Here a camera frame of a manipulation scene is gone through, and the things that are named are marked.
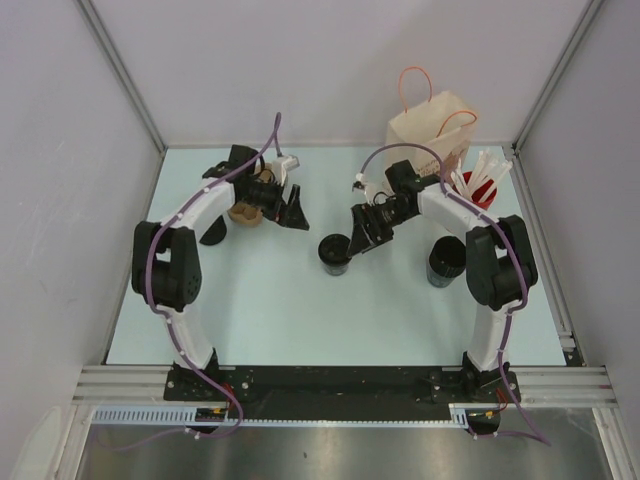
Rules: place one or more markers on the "single black paper cup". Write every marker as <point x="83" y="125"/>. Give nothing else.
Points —
<point x="336" y="267"/>

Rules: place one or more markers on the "white wrapped straws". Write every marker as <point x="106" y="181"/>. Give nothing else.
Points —
<point x="489" y="164"/>

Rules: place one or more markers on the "red straw holder cup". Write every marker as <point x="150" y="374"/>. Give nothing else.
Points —
<point x="479" y="189"/>

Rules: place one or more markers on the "black lid stack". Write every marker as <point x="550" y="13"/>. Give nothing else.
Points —
<point x="215" y="234"/>

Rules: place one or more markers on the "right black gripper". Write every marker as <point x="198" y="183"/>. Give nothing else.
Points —
<point x="363" y="235"/>

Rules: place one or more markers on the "beige paper takeout bag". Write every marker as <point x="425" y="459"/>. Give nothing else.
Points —
<point x="434" y="135"/>

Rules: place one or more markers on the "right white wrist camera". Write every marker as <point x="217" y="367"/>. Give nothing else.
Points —
<point x="366" y="188"/>

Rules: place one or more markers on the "single black cup lid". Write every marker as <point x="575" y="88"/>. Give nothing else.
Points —
<point x="333" y="249"/>

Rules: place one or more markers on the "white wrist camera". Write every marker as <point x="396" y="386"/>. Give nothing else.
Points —
<point x="282" y="165"/>
<point x="366" y="188"/>

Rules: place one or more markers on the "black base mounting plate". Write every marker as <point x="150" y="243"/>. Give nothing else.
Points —
<point x="361" y="394"/>

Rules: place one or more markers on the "stacked brown pulp carriers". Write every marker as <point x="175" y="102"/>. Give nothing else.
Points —
<point x="247" y="215"/>

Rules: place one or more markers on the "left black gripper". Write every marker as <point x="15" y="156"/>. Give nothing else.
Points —
<point x="292" y="216"/>

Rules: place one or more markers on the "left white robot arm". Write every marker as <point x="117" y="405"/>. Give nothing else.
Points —
<point x="166" y="268"/>

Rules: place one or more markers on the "white slotted cable duct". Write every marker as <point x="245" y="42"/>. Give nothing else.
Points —
<point x="176" y="416"/>

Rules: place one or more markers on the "black cup stack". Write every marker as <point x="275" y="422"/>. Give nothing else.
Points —
<point x="446" y="261"/>

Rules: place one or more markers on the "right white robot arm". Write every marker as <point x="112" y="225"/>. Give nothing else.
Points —
<point x="496" y="256"/>

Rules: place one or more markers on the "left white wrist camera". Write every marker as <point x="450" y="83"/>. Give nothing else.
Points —
<point x="282" y="165"/>

